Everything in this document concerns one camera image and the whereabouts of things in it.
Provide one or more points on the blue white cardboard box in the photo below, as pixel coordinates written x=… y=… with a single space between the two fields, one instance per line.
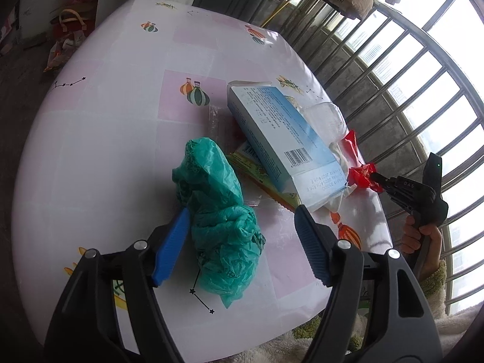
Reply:
x=294 y=156

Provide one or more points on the green plastic bag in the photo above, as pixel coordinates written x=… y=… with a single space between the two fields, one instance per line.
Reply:
x=225 y=233

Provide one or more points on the colourful clothes pile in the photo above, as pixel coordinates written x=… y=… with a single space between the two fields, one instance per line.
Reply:
x=62 y=24

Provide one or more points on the fuzzy cream green sleeve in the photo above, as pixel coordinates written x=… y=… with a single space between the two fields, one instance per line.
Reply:
x=292 y=346

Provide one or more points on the steel balcony railing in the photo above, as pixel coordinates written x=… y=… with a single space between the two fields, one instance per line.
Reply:
x=409 y=82

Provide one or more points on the yellow green snack packet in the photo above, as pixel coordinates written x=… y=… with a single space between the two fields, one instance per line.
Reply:
x=246 y=160

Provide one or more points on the yellow broom stick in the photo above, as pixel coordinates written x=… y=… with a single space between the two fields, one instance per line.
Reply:
x=274 y=14

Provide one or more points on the small red wrapper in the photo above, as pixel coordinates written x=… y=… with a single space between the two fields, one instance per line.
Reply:
x=359 y=173

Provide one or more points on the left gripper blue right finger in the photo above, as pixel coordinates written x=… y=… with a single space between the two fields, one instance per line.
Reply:
x=317 y=241

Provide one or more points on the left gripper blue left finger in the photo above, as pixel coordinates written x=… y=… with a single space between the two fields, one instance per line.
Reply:
x=168 y=242

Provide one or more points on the clear plastic dome cup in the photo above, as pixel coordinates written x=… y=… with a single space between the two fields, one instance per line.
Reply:
x=327 y=121

